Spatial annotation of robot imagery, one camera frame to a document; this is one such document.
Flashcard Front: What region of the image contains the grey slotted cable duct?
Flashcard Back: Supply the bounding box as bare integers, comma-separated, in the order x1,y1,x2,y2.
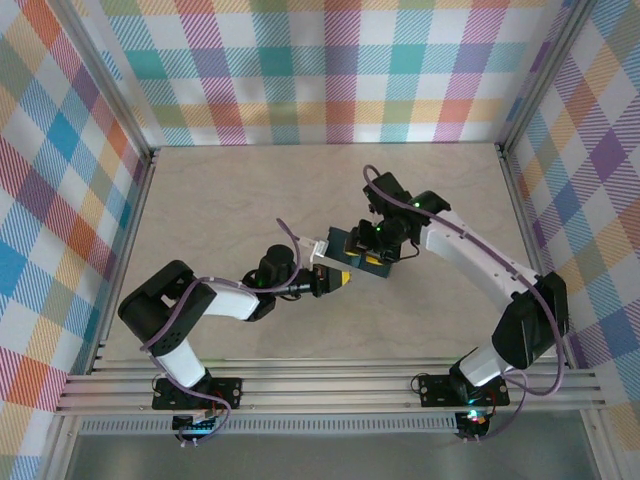
79,413,461,435

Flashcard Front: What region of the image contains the starry night painted tin box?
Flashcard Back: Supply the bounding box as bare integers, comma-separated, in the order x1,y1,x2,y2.
327,225,392,280

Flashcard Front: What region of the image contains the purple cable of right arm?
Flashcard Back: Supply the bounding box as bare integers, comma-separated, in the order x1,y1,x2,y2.
362,163,569,444

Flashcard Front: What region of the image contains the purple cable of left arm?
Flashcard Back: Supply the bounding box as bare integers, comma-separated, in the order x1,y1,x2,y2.
142,218,321,446

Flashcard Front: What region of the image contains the wide aluminium base rail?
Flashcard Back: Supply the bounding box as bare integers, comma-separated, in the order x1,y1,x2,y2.
53,372,604,415

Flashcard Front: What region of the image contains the aluminium frame leg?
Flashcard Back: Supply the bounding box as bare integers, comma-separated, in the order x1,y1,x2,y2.
39,412,84,480
579,409,619,480

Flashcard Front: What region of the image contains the narrow aluminium base rail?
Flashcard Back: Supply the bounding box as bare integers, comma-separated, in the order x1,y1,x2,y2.
87,355,571,375

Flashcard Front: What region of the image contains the aluminium table side rail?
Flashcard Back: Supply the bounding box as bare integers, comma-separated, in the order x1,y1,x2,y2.
84,149,161,376
497,144,576,371

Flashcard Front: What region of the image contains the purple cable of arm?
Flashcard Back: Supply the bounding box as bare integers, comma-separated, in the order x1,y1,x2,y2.
362,163,569,444
142,218,321,446

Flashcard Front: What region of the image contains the black base plate right arm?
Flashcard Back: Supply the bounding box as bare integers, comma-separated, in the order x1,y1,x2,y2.
418,372,510,407

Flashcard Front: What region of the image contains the black base plate left arm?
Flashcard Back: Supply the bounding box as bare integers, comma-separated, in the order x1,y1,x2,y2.
152,377,244,412

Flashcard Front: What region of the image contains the aluminium frame post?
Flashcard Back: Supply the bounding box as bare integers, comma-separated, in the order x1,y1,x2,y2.
499,0,601,156
47,0,156,166

